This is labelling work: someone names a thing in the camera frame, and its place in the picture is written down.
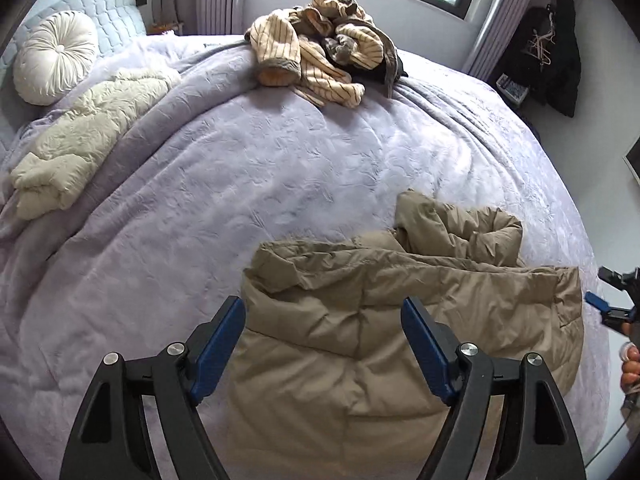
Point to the cream quilted jacket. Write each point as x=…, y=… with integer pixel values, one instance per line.
x=85, y=130

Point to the person's right hand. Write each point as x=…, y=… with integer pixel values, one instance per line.
x=631, y=370

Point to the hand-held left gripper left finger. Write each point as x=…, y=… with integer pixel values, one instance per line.
x=220, y=345

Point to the grey quilted headboard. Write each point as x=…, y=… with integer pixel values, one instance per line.
x=115, y=15

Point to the bed with lavender cover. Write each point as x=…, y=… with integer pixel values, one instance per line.
x=250, y=170

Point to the clothes hangers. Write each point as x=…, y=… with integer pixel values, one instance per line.
x=542, y=40

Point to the black hanging coat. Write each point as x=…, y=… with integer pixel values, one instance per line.
x=562, y=70

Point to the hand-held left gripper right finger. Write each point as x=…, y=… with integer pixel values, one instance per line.
x=427, y=345

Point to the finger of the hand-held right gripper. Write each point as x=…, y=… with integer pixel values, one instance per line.
x=610, y=276
x=596, y=301

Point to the wall mounted screen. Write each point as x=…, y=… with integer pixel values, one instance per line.
x=632, y=166

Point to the khaki puffer jacket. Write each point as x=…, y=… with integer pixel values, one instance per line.
x=350, y=290

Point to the dark grey garment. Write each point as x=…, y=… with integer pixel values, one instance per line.
x=395, y=67

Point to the cream striped fleece garment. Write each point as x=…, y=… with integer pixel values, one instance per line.
x=275, y=40

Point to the round cream pillow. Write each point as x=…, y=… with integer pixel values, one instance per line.
x=55, y=55

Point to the printed box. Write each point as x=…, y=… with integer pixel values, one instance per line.
x=512, y=88

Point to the wooden nightstand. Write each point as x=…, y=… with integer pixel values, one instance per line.
x=167, y=27

